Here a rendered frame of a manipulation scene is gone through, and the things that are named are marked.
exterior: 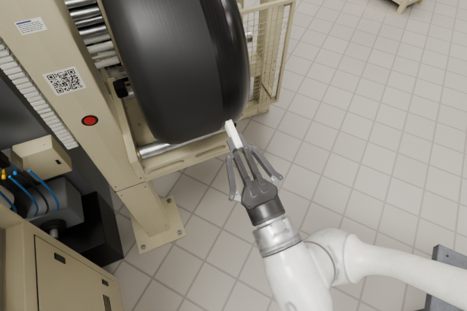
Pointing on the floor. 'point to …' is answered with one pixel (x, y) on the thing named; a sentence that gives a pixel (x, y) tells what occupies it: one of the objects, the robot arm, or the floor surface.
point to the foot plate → (144, 244)
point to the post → (45, 7)
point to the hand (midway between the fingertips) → (233, 135)
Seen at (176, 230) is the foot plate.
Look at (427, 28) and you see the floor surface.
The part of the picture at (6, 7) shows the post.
